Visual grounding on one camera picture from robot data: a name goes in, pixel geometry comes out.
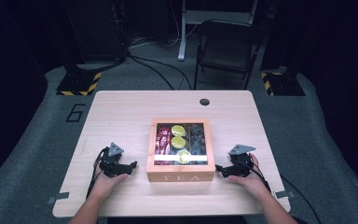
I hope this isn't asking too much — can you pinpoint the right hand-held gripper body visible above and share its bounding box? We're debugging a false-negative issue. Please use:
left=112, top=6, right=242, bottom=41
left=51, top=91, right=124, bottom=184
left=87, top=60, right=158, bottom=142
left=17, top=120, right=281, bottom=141
left=227, top=143, right=257, bottom=179

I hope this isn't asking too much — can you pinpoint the black floor cable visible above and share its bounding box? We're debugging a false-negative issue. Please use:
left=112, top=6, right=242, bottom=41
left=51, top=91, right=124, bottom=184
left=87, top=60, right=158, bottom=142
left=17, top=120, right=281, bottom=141
left=126, top=51, right=194, bottom=91

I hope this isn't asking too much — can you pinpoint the wooden box with glass lid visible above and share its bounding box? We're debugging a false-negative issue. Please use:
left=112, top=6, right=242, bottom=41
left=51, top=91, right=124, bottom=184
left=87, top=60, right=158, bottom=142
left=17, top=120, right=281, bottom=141
left=145, top=118, right=216, bottom=183

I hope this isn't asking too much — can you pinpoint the black folding chair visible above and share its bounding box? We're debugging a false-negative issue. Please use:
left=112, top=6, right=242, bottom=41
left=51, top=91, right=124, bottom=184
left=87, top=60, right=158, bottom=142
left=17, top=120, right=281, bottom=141
left=193, top=19, right=264, bottom=91

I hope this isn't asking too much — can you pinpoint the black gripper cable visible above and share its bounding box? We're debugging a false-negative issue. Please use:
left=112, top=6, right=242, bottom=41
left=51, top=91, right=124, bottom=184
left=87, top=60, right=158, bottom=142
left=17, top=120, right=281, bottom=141
left=85, top=147, right=110, bottom=200
left=243, top=160, right=323, bottom=224

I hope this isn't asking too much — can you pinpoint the black yellow striped base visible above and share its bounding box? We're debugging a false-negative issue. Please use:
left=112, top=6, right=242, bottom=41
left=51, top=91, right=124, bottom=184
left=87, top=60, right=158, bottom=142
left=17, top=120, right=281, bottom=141
left=55, top=71, right=103, bottom=97
left=259, top=70, right=306, bottom=97

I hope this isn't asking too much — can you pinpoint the grey table bracket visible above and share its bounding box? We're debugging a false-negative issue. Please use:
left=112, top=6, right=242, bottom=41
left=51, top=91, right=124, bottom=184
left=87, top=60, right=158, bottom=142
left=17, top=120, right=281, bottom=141
left=274, top=189, right=296, bottom=200
left=47, top=191, right=71, bottom=205

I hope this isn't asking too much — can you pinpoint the white metal stand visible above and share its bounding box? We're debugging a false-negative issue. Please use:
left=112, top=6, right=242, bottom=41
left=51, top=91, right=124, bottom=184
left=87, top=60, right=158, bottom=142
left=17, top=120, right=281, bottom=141
left=177, top=0, right=259, bottom=62

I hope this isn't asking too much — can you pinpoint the person's left hand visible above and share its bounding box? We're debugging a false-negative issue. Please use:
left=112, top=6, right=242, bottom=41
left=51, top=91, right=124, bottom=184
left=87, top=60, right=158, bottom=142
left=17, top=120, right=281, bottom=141
left=89, top=172, right=130, bottom=201

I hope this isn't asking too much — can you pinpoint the pile of dark packets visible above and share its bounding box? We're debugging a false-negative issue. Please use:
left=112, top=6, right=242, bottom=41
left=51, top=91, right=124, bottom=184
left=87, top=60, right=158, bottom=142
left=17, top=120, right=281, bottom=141
left=189, top=123, right=207, bottom=156

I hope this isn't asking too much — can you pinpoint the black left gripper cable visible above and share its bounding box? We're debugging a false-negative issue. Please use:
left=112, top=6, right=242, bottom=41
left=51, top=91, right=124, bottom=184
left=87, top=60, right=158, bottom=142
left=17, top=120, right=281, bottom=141
left=85, top=147, right=110, bottom=200

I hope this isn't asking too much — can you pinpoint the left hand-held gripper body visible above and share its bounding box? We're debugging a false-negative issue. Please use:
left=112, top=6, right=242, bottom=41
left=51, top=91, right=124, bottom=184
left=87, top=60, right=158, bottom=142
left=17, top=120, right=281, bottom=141
left=99, top=142, right=129, bottom=179

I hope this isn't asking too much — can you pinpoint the red sachet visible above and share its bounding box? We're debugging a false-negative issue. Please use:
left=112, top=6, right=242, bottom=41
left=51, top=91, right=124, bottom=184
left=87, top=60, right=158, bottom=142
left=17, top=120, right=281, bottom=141
left=154, top=124, right=162, bottom=157
left=165, top=125, right=172, bottom=157
left=160, top=124, right=168, bottom=157

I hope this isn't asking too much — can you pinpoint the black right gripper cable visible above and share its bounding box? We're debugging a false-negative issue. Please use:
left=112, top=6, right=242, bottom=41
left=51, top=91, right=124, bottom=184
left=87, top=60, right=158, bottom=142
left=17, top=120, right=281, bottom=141
left=243, top=160, right=323, bottom=224

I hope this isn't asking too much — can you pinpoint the white floor cable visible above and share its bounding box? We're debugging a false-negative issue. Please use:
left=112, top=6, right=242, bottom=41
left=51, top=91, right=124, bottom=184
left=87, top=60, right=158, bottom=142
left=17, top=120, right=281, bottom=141
left=129, top=21, right=200, bottom=49

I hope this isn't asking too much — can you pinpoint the person's right hand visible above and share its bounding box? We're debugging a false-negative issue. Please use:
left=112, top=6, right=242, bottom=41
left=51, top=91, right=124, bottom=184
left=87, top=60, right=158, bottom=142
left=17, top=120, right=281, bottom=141
left=227, top=153, right=272, bottom=201

